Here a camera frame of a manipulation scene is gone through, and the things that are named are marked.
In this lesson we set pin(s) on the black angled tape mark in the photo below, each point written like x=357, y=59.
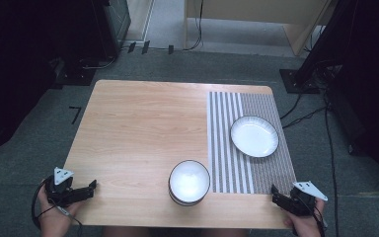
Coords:
x=76, y=113

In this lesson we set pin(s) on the dark cabinet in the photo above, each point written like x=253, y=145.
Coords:
x=115, y=23

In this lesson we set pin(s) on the white plate with dark rim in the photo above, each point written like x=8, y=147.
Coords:
x=254, y=136

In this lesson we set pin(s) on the black angled stand post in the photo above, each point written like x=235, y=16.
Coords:
x=322, y=39

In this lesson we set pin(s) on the grey striped placemat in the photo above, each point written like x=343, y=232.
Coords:
x=223, y=158

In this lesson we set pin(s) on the person's right hand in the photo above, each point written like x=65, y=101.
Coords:
x=305, y=224

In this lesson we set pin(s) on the light wooden cabinet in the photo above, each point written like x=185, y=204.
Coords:
x=263, y=10

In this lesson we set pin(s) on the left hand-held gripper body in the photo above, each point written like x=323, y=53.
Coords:
x=58, y=190

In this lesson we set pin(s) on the black stand base plate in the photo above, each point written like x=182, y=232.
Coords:
x=75, y=77
x=298, y=82

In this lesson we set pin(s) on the black tape strip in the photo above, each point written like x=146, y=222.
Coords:
x=145, y=47
x=170, y=49
x=132, y=47

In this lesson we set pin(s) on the person's left hand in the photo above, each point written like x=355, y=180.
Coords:
x=56, y=217

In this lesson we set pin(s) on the white bowl with dark rim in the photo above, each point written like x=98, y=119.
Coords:
x=189, y=181

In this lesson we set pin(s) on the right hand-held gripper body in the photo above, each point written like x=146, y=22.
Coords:
x=303, y=198

